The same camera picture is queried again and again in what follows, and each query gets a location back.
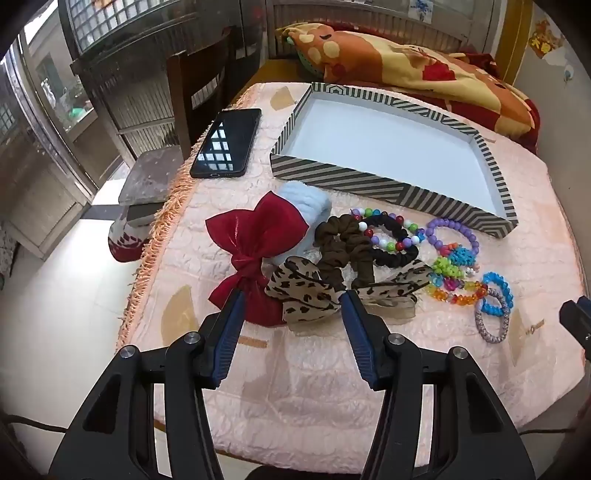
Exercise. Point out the glass display cabinet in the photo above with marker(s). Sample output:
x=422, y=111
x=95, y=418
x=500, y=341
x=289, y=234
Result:
x=51, y=138

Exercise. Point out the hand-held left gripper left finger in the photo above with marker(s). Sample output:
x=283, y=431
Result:
x=228, y=332

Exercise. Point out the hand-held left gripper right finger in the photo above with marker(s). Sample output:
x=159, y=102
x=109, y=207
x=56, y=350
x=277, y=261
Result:
x=358, y=332

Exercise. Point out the red white patterned cloth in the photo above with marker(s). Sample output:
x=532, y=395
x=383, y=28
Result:
x=129, y=240

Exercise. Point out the leopard print bow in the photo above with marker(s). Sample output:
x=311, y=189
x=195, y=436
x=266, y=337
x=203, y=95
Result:
x=300, y=286

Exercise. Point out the black scrunchie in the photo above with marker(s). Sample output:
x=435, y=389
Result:
x=392, y=256

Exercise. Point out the red fabric bow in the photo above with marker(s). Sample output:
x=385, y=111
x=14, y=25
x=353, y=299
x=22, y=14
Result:
x=249, y=240

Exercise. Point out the striped cardboard box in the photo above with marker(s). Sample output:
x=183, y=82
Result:
x=369, y=182

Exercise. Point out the metal grille door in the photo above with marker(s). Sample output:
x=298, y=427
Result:
x=134, y=92

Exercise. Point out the dark wooden chair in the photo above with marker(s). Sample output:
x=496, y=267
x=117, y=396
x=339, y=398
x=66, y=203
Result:
x=194, y=83

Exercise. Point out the pink quilted tablecloth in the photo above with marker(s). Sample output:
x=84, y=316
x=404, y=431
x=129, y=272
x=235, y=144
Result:
x=300, y=392

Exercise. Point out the red yellow wall decoration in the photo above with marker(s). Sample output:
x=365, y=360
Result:
x=545, y=39

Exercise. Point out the orange yellow patterned blanket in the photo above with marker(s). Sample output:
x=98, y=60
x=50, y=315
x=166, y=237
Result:
x=392, y=60

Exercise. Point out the brown scrunchie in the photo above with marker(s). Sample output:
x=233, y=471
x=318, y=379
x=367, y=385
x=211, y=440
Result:
x=341, y=244

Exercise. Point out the black smartphone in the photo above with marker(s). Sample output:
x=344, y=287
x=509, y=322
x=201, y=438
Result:
x=226, y=143

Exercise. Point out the grey stool cushion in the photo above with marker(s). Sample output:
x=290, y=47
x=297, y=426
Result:
x=152, y=175

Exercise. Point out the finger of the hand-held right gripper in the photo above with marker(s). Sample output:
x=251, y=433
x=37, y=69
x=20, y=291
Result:
x=575, y=318

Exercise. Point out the light blue fluffy scrunchie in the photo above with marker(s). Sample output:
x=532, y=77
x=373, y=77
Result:
x=309, y=198

